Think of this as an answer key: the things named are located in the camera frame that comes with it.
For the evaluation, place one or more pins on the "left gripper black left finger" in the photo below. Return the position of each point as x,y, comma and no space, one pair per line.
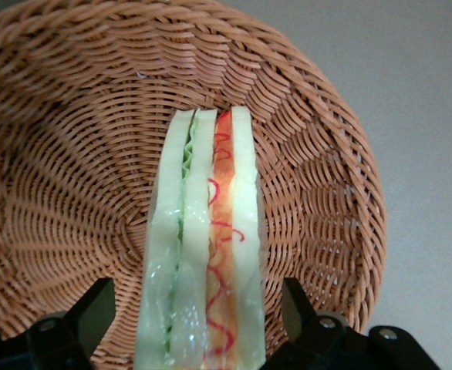
56,343

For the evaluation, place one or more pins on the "triangular sandwich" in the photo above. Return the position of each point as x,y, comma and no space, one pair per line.
195,239

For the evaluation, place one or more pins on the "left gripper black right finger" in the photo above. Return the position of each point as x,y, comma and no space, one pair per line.
326,347

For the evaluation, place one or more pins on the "round brown wicker basket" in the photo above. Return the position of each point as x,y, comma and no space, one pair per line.
75,154

